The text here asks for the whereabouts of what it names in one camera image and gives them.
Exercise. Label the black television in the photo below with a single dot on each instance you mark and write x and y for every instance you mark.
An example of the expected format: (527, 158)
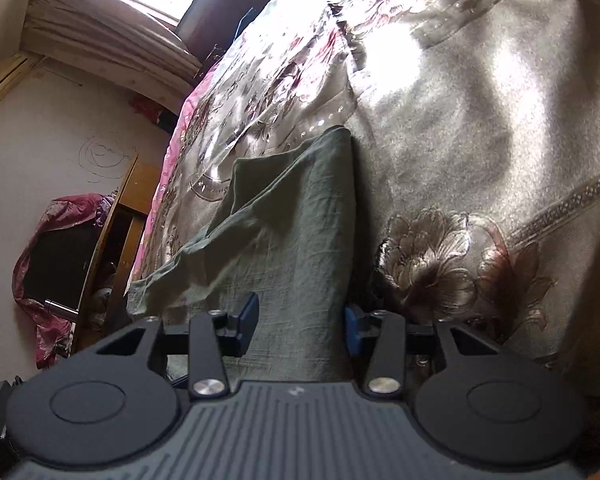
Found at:
(59, 262)

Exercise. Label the blue bag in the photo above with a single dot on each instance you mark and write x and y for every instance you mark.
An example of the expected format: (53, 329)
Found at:
(245, 21)

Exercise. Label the maroon window bench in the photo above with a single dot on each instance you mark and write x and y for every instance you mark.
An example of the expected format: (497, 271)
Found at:
(230, 5)

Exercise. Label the floral satin bedspread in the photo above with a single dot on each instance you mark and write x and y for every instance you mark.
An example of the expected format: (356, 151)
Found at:
(475, 130)

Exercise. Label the wooden tv cabinet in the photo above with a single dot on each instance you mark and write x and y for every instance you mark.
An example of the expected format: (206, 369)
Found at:
(114, 254)

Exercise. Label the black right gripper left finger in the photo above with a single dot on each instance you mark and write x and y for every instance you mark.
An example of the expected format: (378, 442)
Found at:
(206, 340)

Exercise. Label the left beige curtain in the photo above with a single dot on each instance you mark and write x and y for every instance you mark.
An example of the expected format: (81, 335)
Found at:
(115, 40)

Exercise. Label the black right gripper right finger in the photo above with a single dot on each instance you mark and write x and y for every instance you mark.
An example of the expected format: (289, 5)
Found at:
(381, 343)

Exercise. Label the olive green pants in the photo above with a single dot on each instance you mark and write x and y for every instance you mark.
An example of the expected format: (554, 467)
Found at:
(285, 231)

